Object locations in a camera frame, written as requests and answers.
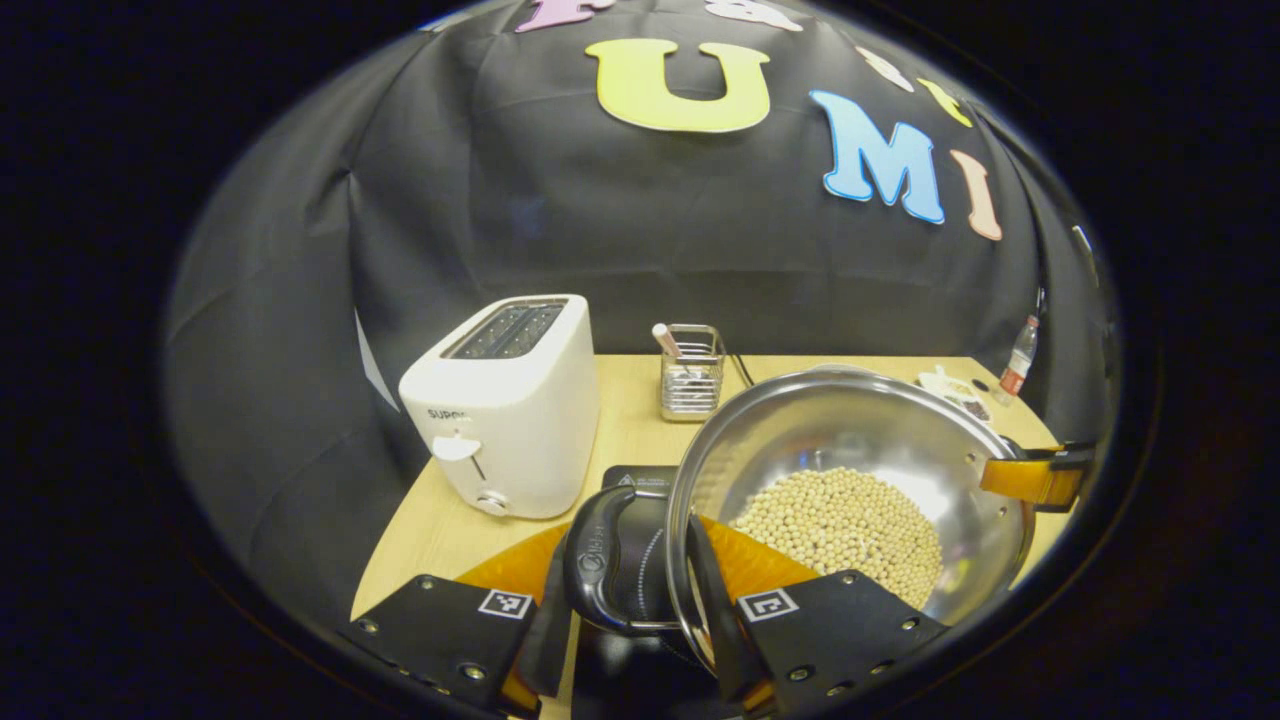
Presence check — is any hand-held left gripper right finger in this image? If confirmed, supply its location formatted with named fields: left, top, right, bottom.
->
left=685, top=513, right=951, bottom=713

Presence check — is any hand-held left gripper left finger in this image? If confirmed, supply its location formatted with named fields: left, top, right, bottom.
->
left=345, top=520, right=576, bottom=716

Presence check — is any black induction cooktop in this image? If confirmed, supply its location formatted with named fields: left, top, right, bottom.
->
left=570, top=464, right=746, bottom=720

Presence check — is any steel pot with black handles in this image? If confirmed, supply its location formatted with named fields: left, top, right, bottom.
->
left=563, top=365, right=1039, bottom=681

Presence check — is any clear water bottle red label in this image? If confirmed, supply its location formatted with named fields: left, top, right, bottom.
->
left=998, top=315, right=1041, bottom=398

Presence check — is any white divided dish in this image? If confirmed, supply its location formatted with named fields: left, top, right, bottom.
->
left=917, top=365, right=993, bottom=423

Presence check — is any large pile of soybeans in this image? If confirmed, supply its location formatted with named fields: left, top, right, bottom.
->
left=732, top=466, right=944, bottom=611

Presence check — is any white toaster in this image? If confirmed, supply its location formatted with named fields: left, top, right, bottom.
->
left=398, top=293, right=602, bottom=521

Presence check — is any black backdrop cloth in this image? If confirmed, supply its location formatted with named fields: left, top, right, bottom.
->
left=165, top=0, right=1121, bottom=641

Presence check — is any wire mesh utensil holder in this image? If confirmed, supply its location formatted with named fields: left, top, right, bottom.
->
left=660, top=323, right=727, bottom=423

